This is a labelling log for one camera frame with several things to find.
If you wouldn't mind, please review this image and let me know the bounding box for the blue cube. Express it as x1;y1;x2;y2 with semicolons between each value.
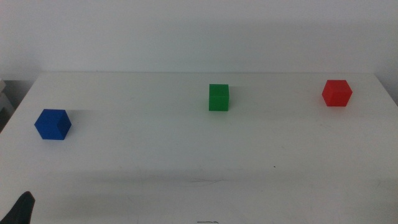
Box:
34;108;72;141

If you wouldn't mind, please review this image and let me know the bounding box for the green cube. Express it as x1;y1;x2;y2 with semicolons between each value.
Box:
208;83;230;112

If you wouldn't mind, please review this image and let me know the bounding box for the red cube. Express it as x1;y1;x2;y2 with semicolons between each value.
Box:
321;79;353;108

